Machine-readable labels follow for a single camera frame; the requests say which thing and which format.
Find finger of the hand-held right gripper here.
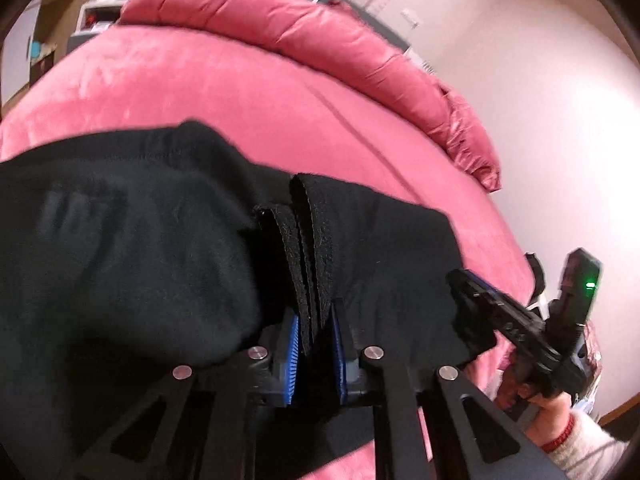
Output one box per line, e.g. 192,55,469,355
462,270,563,376
446,269,501,358

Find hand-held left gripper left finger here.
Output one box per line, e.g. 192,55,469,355
65,310,301,480

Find person's right hand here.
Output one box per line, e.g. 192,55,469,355
495,360,573,441

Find red bracelet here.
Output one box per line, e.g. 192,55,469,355
542,410,576,453

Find black pants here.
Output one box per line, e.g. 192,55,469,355
0,119,498,466

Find person's right forearm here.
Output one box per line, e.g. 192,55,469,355
547,410,633,480

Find pink bed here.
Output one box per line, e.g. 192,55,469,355
0,22,538,480

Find white nightstand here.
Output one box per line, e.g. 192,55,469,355
70,0,133,41

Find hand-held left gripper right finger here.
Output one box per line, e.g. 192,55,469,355
329,302,568,480

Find pink ruffled pillow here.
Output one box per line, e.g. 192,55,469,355
432,82,502,192

